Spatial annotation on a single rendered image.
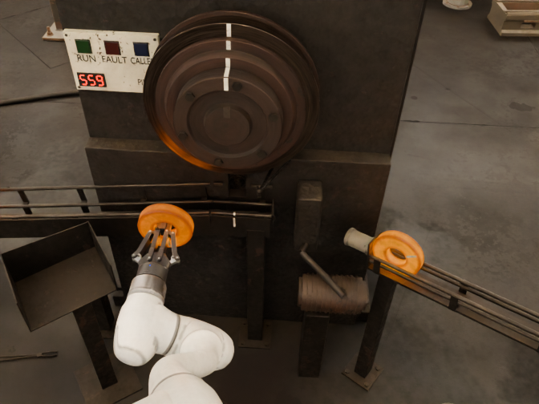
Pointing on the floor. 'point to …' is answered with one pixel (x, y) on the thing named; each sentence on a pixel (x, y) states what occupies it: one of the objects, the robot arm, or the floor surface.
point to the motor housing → (316, 333)
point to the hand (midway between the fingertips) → (164, 222)
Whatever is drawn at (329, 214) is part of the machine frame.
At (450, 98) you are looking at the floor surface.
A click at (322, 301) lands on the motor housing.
